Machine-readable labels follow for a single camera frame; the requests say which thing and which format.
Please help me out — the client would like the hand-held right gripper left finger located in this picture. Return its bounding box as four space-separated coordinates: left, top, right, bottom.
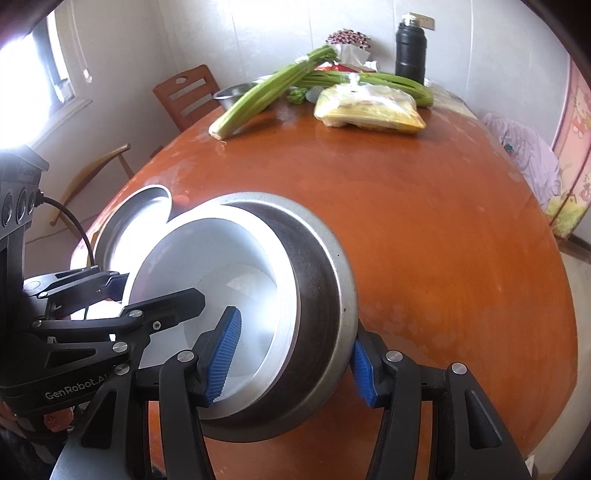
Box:
55 305 243 480

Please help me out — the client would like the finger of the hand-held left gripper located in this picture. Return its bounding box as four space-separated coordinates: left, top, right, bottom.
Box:
23 267 131 320
31 288 206 370

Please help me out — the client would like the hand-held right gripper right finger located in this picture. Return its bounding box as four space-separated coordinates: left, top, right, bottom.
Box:
352 332 532 480

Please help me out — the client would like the round metal pan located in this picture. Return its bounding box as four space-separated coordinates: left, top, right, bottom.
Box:
92 185 172 273

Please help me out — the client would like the steel bowl with wide rim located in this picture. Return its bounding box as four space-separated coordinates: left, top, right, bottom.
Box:
196 191 360 441

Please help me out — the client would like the person's left hand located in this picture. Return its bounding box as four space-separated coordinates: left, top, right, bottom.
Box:
0 401 75 432

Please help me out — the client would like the person's dark patterned clothing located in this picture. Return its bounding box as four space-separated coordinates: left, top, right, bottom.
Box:
0 415 70 480

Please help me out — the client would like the light wooden armchair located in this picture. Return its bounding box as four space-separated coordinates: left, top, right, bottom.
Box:
48 143 134 227

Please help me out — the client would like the brown wooden chair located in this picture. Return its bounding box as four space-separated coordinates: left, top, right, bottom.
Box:
152 65 222 134

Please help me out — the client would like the steel basin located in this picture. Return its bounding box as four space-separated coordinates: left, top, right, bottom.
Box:
212 82 259 112

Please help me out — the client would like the thick celery bunch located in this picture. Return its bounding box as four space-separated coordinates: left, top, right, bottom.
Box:
209 46 340 139

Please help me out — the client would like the window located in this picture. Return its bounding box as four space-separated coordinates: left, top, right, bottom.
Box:
0 9 93 139

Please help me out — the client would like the plastic bag of yellow noodles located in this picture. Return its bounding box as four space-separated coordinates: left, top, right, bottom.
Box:
314 85 426 136

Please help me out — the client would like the purple cloth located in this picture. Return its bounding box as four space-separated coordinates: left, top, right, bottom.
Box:
482 113 561 227

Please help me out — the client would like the thin celery bunch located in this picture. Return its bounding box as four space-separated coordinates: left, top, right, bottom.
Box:
300 69 435 108

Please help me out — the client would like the pink cartoon cat door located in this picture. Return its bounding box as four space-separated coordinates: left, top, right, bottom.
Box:
545 60 591 241

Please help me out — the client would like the white tissue box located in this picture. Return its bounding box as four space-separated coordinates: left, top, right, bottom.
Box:
337 44 377 70

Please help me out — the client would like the dark red flower bouquet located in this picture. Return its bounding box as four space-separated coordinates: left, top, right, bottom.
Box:
327 28 372 49

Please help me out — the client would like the black thermos bottle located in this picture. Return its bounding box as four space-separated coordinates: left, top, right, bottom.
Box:
395 14 428 86

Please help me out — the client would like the black cable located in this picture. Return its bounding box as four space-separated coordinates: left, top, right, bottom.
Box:
34 195 100 268

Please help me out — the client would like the white pull cord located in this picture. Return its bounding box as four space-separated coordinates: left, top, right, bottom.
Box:
69 0 93 79

